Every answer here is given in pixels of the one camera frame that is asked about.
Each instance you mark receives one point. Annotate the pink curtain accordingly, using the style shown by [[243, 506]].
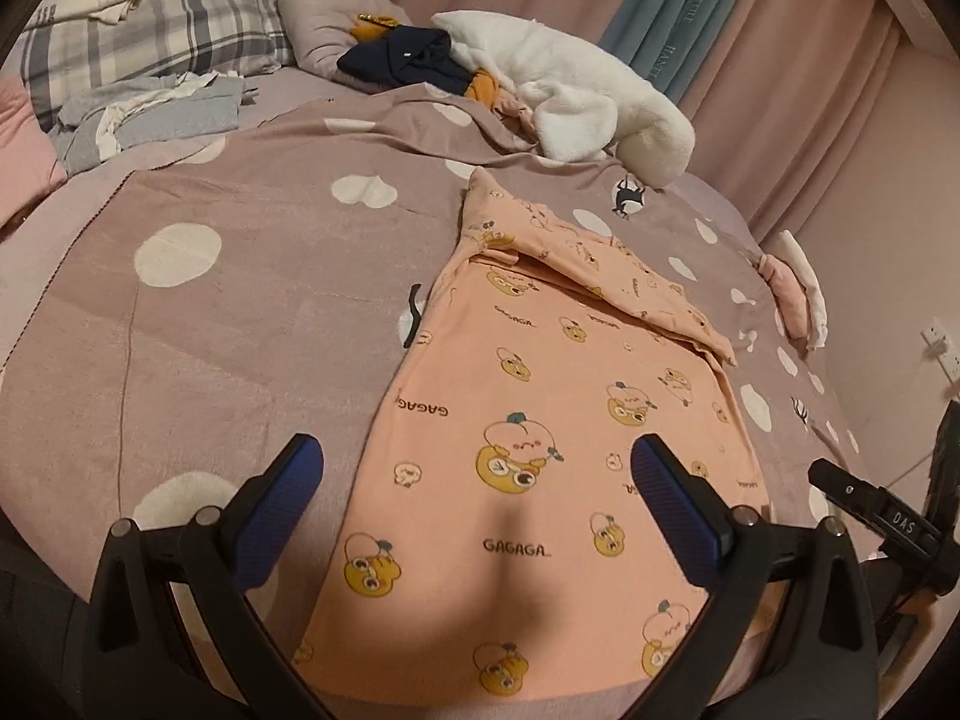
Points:
[[825, 127]]

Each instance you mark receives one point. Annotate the navy garment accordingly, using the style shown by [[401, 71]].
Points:
[[405, 60]]

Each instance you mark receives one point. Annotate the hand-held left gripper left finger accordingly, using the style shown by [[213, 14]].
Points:
[[279, 510]]

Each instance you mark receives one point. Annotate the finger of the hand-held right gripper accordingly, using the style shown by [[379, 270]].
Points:
[[881, 514]]

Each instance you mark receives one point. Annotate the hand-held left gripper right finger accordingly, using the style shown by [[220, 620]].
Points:
[[675, 514]]

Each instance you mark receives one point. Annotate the mauve pillow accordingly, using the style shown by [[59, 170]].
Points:
[[315, 22]]

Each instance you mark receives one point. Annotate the white wall socket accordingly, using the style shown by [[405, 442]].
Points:
[[943, 345]]

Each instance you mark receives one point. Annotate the orange cartoon print garment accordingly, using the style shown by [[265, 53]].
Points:
[[525, 367]]

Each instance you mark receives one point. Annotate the white folded cloth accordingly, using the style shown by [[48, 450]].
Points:
[[806, 270]]

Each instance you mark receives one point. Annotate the white fluffy garment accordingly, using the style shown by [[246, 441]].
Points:
[[570, 82]]

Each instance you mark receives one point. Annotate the grey clothes pile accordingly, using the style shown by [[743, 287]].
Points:
[[187, 109]]

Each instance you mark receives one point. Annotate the blue curtain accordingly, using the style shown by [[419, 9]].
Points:
[[675, 15]]

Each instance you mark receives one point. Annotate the pink pillow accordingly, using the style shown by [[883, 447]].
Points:
[[22, 150]]

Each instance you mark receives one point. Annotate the grey plaid pillow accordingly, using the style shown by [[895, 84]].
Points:
[[150, 34]]

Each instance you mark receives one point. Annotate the purple polka dot blanket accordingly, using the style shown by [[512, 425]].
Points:
[[262, 240]]

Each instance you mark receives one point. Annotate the pink folded cloth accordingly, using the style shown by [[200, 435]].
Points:
[[787, 300]]

